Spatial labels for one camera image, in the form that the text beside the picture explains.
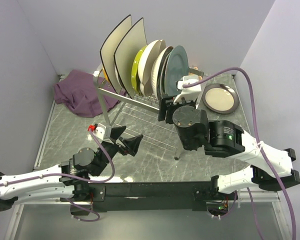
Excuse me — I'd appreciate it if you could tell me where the purple cloth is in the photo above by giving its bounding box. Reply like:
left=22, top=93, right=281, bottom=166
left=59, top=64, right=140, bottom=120
left=53, top=68, right=121, bottom=118

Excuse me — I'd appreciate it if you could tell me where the cream round bowl plate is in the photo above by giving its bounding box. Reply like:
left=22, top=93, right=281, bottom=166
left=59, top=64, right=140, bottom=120
left=138, top=39, right=166, bottom=96

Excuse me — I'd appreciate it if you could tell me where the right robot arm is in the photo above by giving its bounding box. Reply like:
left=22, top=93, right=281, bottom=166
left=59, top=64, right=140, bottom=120
left=158, top=96, right=300, bottom=201

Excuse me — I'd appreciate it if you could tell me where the floral patterned plate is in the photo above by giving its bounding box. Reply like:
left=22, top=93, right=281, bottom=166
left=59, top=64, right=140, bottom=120
left=156, top=46, right=174, bottom=102

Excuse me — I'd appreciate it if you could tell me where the wooden compartment tray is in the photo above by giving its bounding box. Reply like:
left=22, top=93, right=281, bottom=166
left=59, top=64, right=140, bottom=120
left=189, top=66, right=198, bottom=75

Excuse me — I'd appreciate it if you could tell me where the metal dish rack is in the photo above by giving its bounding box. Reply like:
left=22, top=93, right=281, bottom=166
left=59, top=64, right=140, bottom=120
left=92, top=64, right=209, bottom=161

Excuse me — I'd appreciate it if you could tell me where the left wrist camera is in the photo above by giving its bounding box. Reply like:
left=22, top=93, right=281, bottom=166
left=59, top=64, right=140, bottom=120
left=87, top=123, right=112, bottom=141

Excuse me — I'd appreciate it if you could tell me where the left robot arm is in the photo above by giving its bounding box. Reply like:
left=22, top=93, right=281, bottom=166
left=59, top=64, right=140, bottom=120
left=0, top=124, right=144, bottom=212

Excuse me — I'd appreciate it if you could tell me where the square cream plate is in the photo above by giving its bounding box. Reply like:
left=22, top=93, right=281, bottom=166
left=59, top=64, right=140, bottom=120
left=114, top=17, right=147, bottom=99
left=99, top=14, right=132, bottom=93

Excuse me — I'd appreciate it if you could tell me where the brown rimmed cream plate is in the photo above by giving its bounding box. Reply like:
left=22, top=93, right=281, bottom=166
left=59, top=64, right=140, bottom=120
left=201, top=83, right=240, bottom=114

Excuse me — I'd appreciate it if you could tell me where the front square cream plate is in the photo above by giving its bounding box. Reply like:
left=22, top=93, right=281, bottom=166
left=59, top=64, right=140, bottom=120
left=114, top=17, right=147, bottom=99

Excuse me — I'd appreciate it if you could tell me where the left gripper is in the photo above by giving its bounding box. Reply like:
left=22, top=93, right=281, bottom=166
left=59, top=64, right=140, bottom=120
left=93, top=126, right=143, bottom=176

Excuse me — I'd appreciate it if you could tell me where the white ribbed plate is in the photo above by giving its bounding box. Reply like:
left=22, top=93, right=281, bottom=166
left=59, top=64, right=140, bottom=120
left=150, top=46, right=174, bottom=100

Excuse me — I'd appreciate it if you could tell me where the teal round plate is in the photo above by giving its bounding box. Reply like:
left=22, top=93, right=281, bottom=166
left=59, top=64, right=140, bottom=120
left=164, top=45, right=189, bottom=97

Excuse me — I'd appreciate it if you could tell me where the green polka dot plate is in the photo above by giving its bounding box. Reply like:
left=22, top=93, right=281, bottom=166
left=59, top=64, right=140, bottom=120
left=130, top=45, right=147, bottom=96

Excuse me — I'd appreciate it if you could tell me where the orange plate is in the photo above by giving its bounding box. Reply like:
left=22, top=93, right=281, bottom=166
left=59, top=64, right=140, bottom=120
left=102, top=67, right=110, bottom=82

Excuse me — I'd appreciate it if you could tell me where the rear square cream plate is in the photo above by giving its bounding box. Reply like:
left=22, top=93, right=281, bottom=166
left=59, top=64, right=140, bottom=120
left=99, top=14, right=132, bottom=93

